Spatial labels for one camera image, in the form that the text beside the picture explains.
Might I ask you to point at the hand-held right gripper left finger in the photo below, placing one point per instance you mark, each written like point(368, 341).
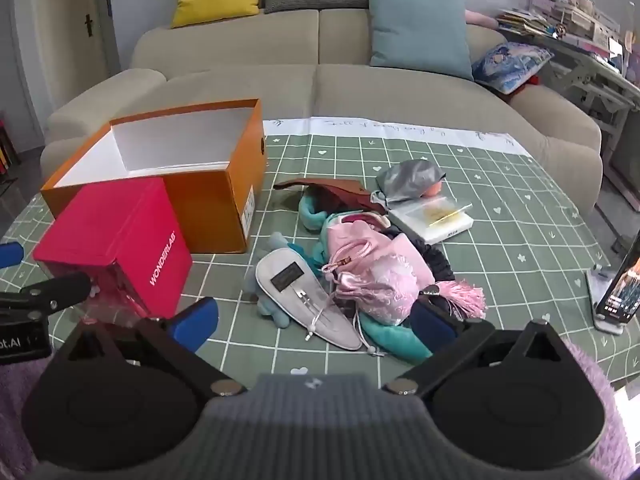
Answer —
point(192, 321)

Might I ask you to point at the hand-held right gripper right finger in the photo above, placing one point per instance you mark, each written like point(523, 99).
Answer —
point(432, 327)

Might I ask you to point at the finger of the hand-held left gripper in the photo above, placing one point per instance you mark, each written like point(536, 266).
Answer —
point(10, 255)
point(55, 292)

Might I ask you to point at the teal plush doll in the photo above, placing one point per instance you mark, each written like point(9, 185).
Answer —
point(390, 341)

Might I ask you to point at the pink satin pouch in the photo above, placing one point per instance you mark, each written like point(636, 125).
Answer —
point(380, 275)

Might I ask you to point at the grey plush toy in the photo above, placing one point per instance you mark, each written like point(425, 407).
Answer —
point(277, 316)

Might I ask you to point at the orange cardboard box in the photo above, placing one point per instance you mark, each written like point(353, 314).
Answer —
point(210, 210)

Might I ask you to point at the brown pouch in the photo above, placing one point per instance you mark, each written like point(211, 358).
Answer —
point(345, 190)

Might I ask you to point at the small peach soft ball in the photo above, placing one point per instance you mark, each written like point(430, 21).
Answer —
point(434, 190)

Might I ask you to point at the pink tassel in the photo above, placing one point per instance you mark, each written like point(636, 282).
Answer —
point(465, 297)

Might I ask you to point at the black cloth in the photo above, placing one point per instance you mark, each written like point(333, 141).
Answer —
point(441, 265)

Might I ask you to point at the red box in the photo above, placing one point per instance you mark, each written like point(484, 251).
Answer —
point(110, 230)

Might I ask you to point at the grey slipper-shaped pouch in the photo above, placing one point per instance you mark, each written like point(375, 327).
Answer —
point(285, 280)

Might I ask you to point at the silver grey pouch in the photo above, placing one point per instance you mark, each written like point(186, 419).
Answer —
point(407, 177)

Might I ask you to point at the silver phone stand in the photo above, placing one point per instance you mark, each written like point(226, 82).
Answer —
point(600, 286)

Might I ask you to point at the purple fuzzy garment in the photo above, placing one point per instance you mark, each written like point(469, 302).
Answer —
point(607, 410)

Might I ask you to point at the smartphone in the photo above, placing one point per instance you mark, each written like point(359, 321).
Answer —
point(622, 285)

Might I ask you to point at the door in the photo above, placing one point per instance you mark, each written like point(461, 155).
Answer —
point(65, 35)

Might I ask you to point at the beige sofa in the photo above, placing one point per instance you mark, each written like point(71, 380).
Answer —
point(240, 80)

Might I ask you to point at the blue printed pillow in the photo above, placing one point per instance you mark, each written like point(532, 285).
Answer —
point(510, 65)

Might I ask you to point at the teal cushion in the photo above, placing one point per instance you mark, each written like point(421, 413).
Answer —
point(420, 35)

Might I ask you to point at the white desk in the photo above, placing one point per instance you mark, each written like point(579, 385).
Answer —
point(585, 67)

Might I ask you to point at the pink plush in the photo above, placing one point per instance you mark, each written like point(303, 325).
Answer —
point(480, 19)

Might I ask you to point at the stack of books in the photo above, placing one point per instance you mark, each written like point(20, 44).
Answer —
point(522, 20)

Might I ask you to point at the white desk shelf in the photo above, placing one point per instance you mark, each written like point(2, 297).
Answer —
point(575, 10)

